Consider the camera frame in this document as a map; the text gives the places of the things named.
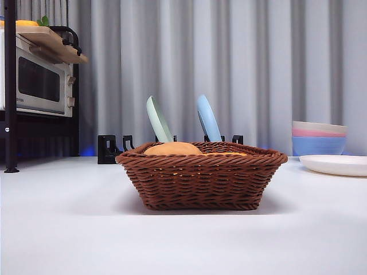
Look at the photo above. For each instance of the brown potato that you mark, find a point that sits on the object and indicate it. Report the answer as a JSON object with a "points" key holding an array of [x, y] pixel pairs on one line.
{"points": [[172, 149]]}

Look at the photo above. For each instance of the orange corn cob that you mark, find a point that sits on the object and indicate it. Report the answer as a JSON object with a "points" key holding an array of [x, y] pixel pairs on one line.
{"points": [[226, 154]]}

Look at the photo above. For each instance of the brown wicker basket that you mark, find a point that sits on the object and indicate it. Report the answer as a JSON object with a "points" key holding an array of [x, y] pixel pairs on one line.
{"points": [[200, 183]]}

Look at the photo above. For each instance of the pale green plate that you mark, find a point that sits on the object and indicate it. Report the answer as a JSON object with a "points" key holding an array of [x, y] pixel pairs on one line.
{"points": [[157, 120]]}

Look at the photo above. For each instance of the pale blue plate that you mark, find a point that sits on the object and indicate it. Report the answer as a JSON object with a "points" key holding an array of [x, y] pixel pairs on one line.
{"points": [[207, 117]]}

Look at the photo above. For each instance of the black dish rack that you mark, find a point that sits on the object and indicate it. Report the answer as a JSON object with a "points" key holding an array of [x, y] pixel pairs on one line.
{"points": [[107, 151]]}

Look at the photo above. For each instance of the grey curtain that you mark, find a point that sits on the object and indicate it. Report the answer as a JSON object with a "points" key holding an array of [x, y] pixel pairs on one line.
{"points": [[258, 71]]}

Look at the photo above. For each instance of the pink bowl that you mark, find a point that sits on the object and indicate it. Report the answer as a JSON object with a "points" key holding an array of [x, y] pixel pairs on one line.
{"points": [[312, 133]]}

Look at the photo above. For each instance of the blue bowl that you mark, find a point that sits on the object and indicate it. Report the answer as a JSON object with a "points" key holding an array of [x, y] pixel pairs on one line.
{"points": [[318, 146]]}

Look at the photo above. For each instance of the cream bowl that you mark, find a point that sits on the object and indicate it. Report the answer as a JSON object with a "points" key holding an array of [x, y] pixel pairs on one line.
{"points": [[318, 126]]}

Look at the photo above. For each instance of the white plate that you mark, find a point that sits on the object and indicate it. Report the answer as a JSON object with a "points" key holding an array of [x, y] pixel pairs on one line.
{"points": [[335, 164]]}

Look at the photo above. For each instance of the wooden cutting board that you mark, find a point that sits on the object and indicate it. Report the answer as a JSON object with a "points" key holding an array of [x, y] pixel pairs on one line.
{"points": [[46, 38]]}

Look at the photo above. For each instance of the green toy leaf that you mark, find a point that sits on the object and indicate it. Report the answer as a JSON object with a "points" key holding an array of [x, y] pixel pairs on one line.
{"points": [[43, 21]]}

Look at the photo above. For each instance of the yellow toy fruit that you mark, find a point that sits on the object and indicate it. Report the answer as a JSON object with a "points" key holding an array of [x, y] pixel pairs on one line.
{"points": [[25, 23]]}

